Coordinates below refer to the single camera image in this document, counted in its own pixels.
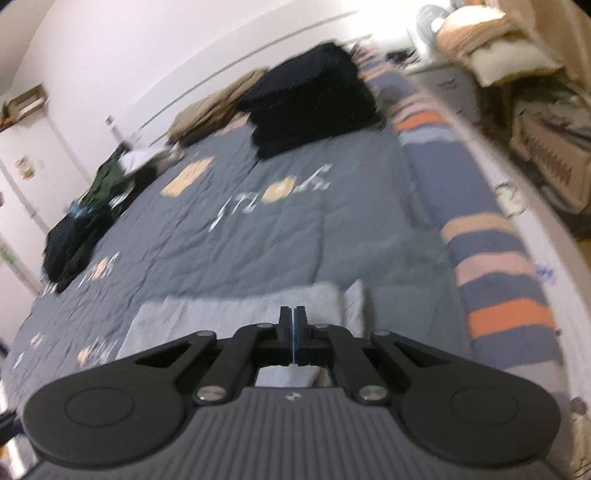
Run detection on black garment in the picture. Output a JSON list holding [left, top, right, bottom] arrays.
[[58, 203, 123, 294]]

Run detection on grey quilted fish-print blanket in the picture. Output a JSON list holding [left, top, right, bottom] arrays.
[[0, 99, 462, 416]]

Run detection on striped bed sheet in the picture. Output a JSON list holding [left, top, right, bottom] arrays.
[[355, 46, 561, 370]]

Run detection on white fan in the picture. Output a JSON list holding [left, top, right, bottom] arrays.
[[406, 4, 455, 61]]

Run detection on folded brown and beige clothes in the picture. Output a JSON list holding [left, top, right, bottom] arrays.
[[167, 68, 271, 147]]

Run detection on cardboard box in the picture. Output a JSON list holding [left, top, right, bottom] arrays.
[[2, 84, 49, 123]]

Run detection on white bed headboard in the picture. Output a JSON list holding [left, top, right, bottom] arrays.
[[134, 9, 375, 139]]

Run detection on white printed bed sheet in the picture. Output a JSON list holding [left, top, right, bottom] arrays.
[[416, 74, 591, 462]]

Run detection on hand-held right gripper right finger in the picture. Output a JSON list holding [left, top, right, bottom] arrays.
[[294, 305, 455, 407]]

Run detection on stack of black folded clothes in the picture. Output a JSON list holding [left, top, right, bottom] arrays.
[[235, 42, 384, 160]]

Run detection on grey t-shirt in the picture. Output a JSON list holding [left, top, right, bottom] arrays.
[[115, 279, 368, 388]]

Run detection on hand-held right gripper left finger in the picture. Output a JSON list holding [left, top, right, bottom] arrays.
[[134, 305, 293, 407]]

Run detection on patterned storage bag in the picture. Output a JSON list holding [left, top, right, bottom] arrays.
[[508, 88, 591, 213]]

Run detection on dark green garment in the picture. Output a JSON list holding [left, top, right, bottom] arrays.
[[81, 154, 134, 208]]

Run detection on white wardrobe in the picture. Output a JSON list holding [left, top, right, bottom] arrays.
[[0, 113, 93, 296]]

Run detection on white folded garment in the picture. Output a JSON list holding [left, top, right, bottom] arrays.
[[117, 145, 183, 174]]

